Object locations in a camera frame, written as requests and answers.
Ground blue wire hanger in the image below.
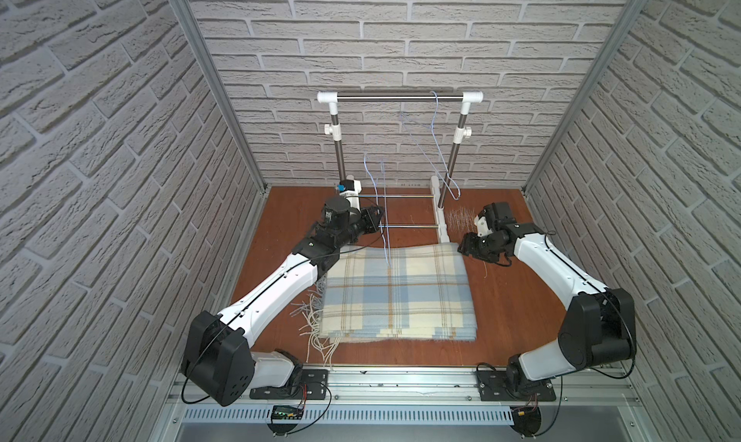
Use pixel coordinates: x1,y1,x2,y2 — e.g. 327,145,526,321
362,155,396,268
399,91,461,201

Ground plaid blue cream scarf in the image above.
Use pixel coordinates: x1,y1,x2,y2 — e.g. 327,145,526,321
294,243,478,363

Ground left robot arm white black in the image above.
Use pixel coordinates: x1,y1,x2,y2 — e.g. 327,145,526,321
181,196,385,406

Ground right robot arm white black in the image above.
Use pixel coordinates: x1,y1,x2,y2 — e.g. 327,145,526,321
458,203,638,399

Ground loose scarf fringe threads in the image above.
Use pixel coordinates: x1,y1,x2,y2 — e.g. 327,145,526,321
444,207,478,237

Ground right round black connector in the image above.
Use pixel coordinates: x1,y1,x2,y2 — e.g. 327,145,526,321
511,405,542,438

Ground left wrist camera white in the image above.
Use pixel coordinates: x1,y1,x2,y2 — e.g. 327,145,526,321
337,176,362,210

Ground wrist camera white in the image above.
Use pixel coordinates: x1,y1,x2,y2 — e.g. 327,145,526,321
337,176,362,210
474,212,492,237

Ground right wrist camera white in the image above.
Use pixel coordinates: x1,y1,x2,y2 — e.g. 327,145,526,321
474,212,492,237

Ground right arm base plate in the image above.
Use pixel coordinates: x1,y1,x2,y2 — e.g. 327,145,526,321
475,364,557,403

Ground aluminium front rail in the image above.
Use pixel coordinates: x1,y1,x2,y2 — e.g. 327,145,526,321
152,365,650,440

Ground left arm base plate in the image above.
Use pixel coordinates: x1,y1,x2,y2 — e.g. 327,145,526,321
249,369,329,401

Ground left controller board with wires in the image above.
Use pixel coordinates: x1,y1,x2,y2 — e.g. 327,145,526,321
267,381,333,437

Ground left corner aluminium post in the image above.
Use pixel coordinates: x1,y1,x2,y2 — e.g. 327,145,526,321
168,0,269,194

